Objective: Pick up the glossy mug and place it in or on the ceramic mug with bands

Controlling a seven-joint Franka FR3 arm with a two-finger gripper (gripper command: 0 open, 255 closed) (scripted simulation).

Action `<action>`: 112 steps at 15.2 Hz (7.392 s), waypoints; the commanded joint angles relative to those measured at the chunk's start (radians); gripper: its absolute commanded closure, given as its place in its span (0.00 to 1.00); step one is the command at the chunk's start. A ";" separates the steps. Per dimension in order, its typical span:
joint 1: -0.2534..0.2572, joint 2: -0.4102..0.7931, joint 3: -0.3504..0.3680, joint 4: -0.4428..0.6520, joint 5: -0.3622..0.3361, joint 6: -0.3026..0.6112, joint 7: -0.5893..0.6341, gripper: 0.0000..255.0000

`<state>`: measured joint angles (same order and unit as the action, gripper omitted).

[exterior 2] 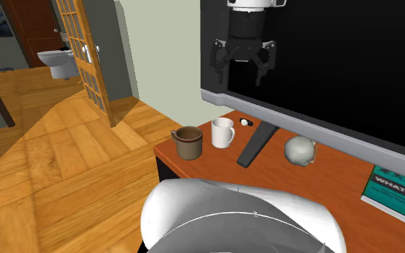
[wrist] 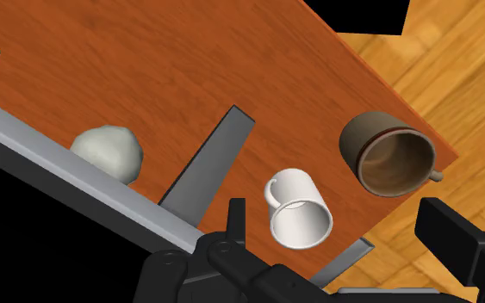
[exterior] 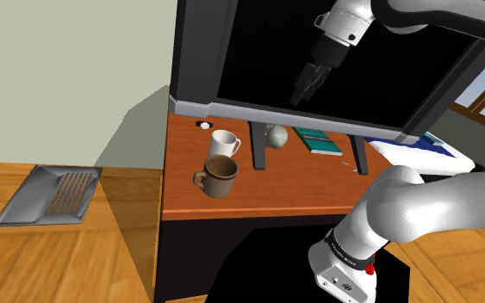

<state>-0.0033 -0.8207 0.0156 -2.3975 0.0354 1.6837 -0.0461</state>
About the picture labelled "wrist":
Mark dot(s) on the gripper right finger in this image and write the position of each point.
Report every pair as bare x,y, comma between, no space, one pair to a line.
452,235

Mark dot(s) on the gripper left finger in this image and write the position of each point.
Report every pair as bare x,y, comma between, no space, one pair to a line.
235,256

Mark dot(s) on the white mug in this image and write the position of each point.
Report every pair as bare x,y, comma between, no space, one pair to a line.
296,189

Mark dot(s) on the brown mug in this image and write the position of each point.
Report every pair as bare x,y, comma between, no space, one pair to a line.
357,134

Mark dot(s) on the pale grey rounded lump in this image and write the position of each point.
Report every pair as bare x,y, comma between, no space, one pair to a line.
107,149

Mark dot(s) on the grey framed black monitor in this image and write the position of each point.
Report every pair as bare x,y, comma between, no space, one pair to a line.
57,163

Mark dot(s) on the brown wooden table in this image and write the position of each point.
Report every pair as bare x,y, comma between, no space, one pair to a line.
141,63

